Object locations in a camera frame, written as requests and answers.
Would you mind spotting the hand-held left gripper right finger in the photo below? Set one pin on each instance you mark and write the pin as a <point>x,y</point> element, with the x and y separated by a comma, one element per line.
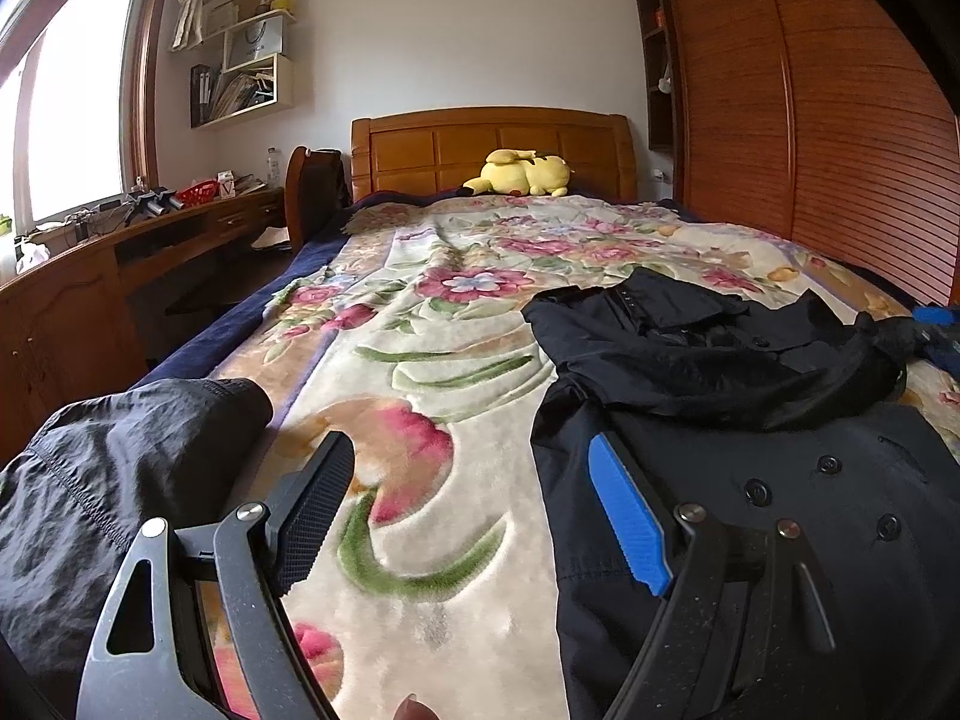
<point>626,517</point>

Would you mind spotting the yellow plush toy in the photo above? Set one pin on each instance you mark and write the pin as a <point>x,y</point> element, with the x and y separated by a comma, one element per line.
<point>517,174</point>

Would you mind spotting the window with wooden frame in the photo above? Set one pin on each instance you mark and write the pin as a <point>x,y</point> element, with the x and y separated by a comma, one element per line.
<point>75,105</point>

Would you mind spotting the black tool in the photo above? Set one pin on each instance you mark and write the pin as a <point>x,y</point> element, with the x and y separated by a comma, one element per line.
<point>154,202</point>

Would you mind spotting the red basket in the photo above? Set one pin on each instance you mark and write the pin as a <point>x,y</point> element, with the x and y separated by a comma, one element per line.
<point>196,193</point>

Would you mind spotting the row of books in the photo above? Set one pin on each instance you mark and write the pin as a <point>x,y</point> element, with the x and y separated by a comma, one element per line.
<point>232,94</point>

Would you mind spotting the navy blue bed sheet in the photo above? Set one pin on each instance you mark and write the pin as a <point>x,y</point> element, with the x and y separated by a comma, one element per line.
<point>217,330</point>

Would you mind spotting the white carton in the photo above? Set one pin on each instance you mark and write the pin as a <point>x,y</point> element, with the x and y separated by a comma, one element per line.
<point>226,185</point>

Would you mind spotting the black buttoned coat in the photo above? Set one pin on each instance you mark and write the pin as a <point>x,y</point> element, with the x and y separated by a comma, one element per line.
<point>750,405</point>

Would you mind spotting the white wall shelf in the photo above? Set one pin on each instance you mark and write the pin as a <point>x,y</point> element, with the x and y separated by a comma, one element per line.
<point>283,90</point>

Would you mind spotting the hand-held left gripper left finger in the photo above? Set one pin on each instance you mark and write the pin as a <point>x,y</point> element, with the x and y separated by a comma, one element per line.
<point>315,517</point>

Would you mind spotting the wooden slatted wardrobe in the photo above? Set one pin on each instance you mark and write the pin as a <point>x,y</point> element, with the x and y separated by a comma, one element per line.
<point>750,90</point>

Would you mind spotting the wooden bed headboard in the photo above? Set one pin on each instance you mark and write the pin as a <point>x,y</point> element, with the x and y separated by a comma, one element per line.
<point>450,150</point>

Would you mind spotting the white paper bag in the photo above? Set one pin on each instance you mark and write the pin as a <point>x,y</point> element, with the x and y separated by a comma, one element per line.
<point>255,43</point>

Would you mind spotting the white plastic bag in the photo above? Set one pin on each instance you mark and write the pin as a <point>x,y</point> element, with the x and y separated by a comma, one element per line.
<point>31,255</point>

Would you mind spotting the wooden desk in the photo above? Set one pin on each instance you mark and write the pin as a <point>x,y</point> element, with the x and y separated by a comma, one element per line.
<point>67,315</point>

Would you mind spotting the person's left hand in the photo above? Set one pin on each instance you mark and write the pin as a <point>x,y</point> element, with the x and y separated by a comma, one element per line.
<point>416,709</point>

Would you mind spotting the wooden chair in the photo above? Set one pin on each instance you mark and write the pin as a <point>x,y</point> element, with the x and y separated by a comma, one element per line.
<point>295,195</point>

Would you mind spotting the clear plastic bottle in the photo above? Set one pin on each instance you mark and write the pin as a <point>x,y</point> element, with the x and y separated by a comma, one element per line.
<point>274,171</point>

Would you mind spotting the black bag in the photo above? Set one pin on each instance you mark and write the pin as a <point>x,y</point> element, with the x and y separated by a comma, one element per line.
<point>326,176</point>

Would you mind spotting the floral blanket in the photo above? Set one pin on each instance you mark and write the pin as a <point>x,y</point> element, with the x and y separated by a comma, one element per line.
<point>420,360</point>

